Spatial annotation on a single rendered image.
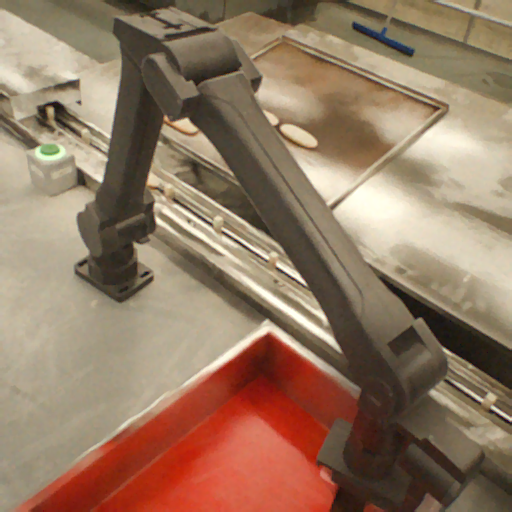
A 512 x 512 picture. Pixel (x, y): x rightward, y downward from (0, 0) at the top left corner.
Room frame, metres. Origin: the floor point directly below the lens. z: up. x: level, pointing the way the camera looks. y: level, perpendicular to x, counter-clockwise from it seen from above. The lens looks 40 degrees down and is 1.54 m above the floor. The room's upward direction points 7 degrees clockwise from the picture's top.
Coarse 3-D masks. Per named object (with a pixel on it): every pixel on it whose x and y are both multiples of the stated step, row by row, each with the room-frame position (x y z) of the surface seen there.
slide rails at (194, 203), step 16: (64, 128) 1.17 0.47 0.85; (80, 128) 1.18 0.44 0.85; (160, 176) 1.03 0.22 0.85; (160, 192) 0.97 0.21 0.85; (176, 192) 0.98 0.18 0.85; (208, 208) 0.94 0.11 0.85; (208, 224) 0.89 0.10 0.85; (224, 224) 0.89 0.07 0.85; (256, 240) 0.86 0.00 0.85; (256, 256) 0.81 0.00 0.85; (272, 272) 0.77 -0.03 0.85; (304, 288) 0.74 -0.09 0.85; (464, 384) 0.57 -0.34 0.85; (480, 384) 0.58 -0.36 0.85; (464, 400) 0.54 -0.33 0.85; (496, 400) 0.55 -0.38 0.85
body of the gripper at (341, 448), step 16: (336, 432) 0.40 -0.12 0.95; (352, 432) 0.37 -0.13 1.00; (336, 448) 0.38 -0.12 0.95; (352, 448) 0.36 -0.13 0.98; (400, 448) 0.35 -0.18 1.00; (320, 464) 0.36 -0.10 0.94; (336, 464) 0.36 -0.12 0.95; (352, 464) 0.35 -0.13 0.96; (368, 464) 0.34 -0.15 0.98; (384, 464) 0.34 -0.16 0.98; (352, 480) 0.34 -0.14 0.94; (368, 480) 0.34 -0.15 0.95; (384, 480) 0.34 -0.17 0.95; (400, 480) 0.35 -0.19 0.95; (384, 496) 0.33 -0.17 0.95; (400, 496) 0.33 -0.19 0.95
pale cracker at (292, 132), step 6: (282, 126) 1.17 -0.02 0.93; (288, 126) 1.16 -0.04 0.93; (294, 126) 1.16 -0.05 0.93; (282, 132) 1.15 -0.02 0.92; (288, 132) 1.14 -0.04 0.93; (294, 132) 1.14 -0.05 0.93; (300, 132) 1.14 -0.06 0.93; (294, 138) 1.12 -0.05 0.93; (300, 138) 1.12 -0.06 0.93; (306, 138) 1.12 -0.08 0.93; (312, 138) 1.12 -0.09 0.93; (300, 144) 1.11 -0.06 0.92; (306, 144) 1.11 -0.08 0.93; (312, 144) 1.11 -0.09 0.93
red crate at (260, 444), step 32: (256, 384) 0.55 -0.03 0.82; (224, 416) 0.48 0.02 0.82; (256, 416) 0.49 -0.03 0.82; (288, 416) 0.50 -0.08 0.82; (192, 448) 0.43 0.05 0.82; (224, 448) 0.43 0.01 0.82; (256, 448) 0.44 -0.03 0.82; (288, 448) 0.45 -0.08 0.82; (320, 448) 0.45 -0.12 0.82; (128, 480) 0.37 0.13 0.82; (160, 480) 0.38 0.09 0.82; (192, 480) 0.38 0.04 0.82; (224, 480) 0.39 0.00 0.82; (256, 480) 0.39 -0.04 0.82; (288, 480) 0.40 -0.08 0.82; (320, 480) 0.40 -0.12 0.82
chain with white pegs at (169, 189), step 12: (48, 108) 1.22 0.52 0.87; (72, 132) 1.18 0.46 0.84; (84, 132) 1.13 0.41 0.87; (168, 192) 0.96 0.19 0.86; (180, 204) 0.95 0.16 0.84; (216, 216) 0.89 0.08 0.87; (216, 228) 0.88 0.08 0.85; (252, 252) 0.83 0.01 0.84; (276, 264) 0.80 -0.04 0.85; (288, 276) 0.78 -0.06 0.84; (468, 396) 0.56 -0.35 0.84; (492, 396) 0.54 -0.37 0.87; (504, 420) 0.53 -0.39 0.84
